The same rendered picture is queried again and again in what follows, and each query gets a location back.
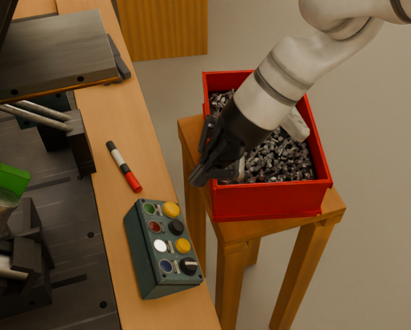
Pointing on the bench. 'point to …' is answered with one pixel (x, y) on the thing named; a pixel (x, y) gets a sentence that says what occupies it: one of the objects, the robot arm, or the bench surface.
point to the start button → (171, 209)
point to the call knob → (189, 265)
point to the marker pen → (124, 167)
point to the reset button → (182, 245)
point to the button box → (148, 269)
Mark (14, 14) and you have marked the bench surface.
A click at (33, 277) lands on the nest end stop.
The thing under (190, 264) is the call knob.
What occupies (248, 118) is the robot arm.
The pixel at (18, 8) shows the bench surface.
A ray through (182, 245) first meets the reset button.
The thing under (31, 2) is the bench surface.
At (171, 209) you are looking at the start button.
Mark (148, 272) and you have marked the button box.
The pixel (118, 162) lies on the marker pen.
